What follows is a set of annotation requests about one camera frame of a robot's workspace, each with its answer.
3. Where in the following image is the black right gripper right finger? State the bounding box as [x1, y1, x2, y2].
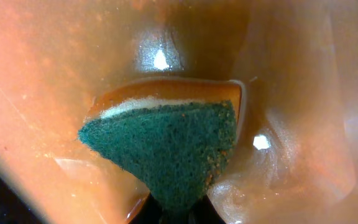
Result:
[191, 195, 226, 224]

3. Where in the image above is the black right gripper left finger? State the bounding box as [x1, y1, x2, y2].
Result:
[129, 194, 163, 224]

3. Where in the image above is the green and yellow sponge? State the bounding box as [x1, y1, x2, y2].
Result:
[78, 77, 246, 213]

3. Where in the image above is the black tray with brown water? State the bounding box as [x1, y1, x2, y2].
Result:
[0, 1, 358, 223]

